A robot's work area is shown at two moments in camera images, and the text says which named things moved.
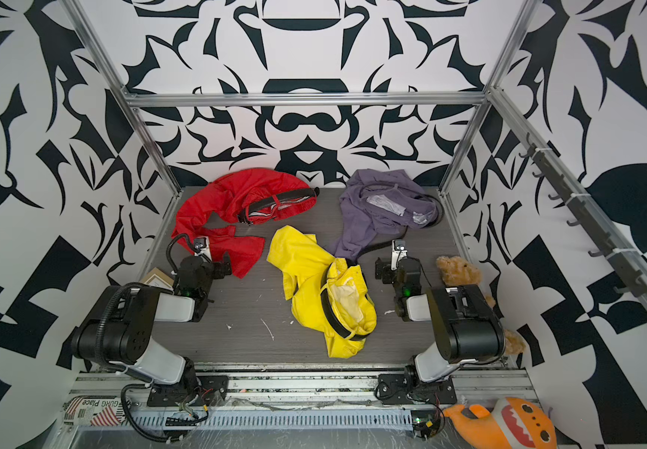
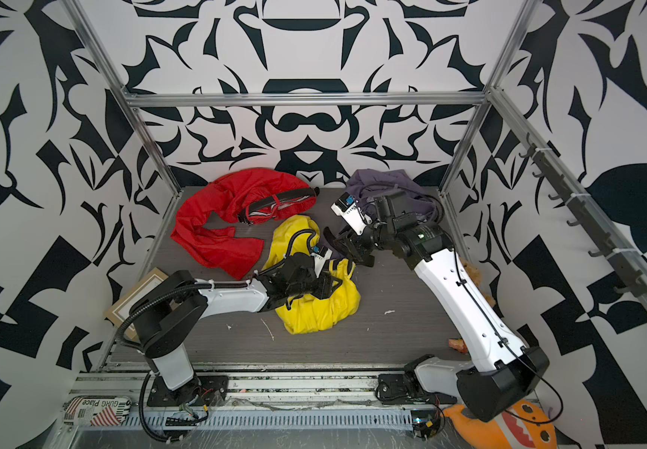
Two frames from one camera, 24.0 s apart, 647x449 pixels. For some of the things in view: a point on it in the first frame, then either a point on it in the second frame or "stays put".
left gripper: [217, 267] → [324, 288]
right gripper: [384, 269] → [352, 245]
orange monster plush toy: [511, 423] stays put
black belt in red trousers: [244, 212] stays put
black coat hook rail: [588, 220] stays put
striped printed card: [94, 411] stays put
